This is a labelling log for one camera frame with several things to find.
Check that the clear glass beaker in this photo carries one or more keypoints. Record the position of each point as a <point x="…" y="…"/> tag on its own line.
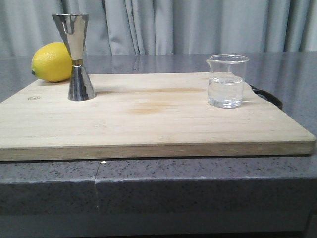
<point x="227" y="80"/>

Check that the silver double jigger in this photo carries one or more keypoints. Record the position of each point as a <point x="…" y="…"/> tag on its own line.
<point x="72" y="29"/>

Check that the wooden cutting board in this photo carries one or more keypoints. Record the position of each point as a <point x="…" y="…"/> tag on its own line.
<point x="143" y="115"/>

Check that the grey curtain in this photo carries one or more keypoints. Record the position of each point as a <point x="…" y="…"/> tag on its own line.
<point x="163" y="27"/>

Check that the yellow lemon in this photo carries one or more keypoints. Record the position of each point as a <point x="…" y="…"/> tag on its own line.
<point x="52" y="62"/>

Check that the black cutting board handle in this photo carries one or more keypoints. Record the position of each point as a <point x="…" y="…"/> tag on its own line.
<point x="267" y="96"/>

